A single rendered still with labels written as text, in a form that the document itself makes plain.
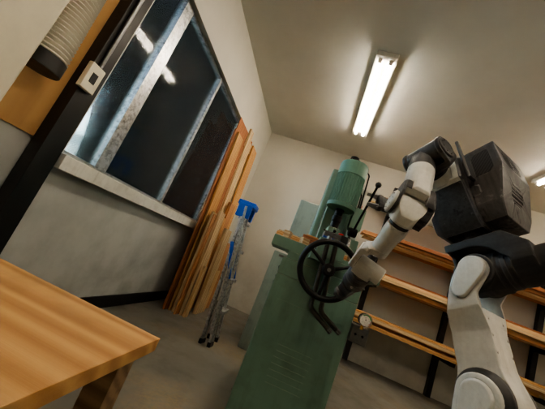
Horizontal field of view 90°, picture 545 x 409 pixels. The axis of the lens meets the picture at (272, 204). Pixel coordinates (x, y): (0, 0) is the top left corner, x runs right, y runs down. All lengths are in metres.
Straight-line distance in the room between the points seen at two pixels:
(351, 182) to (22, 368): 1.55
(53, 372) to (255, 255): 3.68
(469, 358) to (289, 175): 3.55
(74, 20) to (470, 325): 1.71
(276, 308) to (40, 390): 1.19
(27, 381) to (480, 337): 1.02
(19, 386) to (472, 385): 0.95
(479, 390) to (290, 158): 3.79
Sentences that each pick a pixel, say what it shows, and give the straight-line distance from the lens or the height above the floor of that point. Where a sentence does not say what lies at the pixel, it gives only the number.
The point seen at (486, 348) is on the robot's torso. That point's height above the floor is 0.74.
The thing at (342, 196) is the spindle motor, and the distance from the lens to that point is 1.66.
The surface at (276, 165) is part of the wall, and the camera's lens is 4.34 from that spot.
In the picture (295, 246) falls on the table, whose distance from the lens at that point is 1.49.
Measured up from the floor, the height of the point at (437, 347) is 0.59.
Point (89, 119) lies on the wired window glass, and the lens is 1.85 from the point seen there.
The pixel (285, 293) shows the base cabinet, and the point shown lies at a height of 0.63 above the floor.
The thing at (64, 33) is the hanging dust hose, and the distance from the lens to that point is 1.41.
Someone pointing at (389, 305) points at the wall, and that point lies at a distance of 4.11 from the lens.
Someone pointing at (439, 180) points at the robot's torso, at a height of 1.25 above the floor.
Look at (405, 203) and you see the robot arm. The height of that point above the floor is 1.06.
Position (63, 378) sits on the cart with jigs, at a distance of 0.44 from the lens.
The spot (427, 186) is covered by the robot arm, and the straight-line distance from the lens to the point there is 0.99.
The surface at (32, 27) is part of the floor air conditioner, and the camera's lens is 1.21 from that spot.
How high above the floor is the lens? 0.73
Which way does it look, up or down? 12 degrees up
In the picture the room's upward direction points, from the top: 22 degrees clockwise
